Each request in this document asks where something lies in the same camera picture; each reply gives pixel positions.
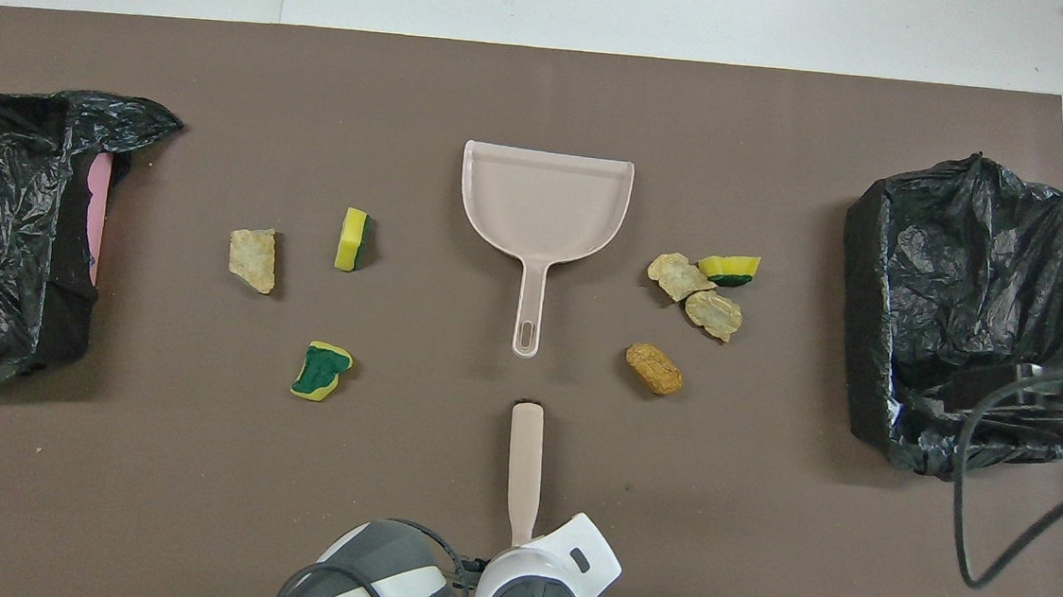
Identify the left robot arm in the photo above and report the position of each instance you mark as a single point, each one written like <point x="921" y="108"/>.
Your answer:
<point x="552" y="545"/>

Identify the pink bin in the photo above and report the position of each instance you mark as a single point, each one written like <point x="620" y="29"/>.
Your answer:
<point x="98" y="207"/>

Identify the beige plastic dustpan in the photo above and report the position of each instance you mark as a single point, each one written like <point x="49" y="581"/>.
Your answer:
<point x="547" y="200"/>

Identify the yellow green sponge piece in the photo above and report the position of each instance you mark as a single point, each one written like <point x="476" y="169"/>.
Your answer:
<point x="321" y="372"/>
<point x="350" y="242"/>
<point x="729" y="269"/>

